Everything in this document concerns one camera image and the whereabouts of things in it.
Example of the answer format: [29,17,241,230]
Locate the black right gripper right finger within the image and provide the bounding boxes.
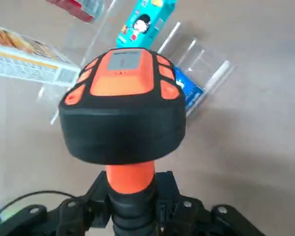
[153,170,266,236]

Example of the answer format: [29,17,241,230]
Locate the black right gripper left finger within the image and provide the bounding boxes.
[0,170,112,236]

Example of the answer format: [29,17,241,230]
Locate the orange and black barcode scanner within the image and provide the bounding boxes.
[58,47,188,236]

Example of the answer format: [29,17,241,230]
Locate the red Coca-Cola bottle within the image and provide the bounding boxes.
[46,0,107,24]

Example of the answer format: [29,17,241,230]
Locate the blue Oreo cookie packet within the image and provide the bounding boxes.
[173,66,205,117]

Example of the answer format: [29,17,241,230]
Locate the clear acrylic snack shelf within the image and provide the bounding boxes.
[35,0,237,126]

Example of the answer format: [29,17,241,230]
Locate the white cookie box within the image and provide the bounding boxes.
[0,24,82,87]

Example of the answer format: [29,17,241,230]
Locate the teal snack packet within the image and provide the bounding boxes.
[116,0,176,50]

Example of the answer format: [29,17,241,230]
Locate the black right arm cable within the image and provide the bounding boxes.
[0,190,75,222]

